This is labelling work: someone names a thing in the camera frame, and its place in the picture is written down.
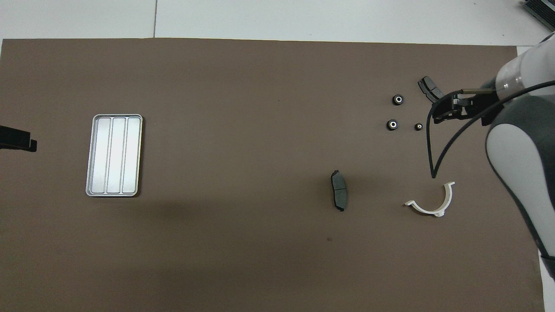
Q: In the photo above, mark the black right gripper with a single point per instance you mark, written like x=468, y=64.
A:
x=479, y=104

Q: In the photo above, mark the large black bearing gear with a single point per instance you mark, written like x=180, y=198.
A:
x=392, y=125
x=398, y=99

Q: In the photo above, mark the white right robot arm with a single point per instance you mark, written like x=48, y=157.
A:
x=520, y=151

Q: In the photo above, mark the grey metal tray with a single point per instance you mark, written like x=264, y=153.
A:
x=113, y=156

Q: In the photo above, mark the short dark grey brake pad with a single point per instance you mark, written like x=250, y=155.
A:
x=429, y=87

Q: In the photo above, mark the dark ribbed grey device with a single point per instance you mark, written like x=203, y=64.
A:
x=542, y=11

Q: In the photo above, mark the long dark grey brake pad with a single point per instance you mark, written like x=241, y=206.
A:
x=339, y=190

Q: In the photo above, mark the brown paper table mat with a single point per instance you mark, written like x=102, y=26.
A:
x=260, y=251

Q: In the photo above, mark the white semicircular plastic bracket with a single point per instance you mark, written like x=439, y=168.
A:
x=427, y=210

